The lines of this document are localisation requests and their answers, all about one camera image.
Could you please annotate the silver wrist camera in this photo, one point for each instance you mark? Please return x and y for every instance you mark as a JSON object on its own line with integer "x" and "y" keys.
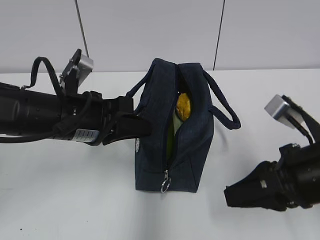
{"x": 284, "y": 110}
{"x": 76, "y": 71}

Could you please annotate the dark blue fabric lunch bag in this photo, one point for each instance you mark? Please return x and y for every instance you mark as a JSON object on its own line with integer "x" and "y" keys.
{"x": 161, "y": 87}

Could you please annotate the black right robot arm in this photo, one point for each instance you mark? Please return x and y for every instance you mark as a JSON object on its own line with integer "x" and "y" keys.
{"x": 316, "y": 174}

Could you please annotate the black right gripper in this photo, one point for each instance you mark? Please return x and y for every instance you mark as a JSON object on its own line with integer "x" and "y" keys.
{"x": 277, "y": 185}

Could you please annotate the green lidded glass food container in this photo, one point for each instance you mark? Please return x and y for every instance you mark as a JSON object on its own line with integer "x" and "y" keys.
{"x": 177, "y": 122}

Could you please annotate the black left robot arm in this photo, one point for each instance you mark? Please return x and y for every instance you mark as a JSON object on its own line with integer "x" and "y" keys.
{"x": 29, "y": 116}

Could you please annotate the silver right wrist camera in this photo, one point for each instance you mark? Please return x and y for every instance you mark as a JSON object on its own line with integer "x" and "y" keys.
{"x": 284, "y": 110}

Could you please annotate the yellow pumpkin squash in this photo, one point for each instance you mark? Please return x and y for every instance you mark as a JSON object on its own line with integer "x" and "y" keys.
{"x": 183, "y": 107}

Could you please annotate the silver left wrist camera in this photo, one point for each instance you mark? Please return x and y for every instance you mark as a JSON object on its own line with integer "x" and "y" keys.
{"x": 76, "y": 71}

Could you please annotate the green cucumber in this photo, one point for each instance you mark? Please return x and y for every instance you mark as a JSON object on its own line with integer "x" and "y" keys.
{"x": 170, "y": 139}

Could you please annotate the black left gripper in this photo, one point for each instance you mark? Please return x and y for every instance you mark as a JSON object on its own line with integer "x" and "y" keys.
{"x": 110, "y": 120}

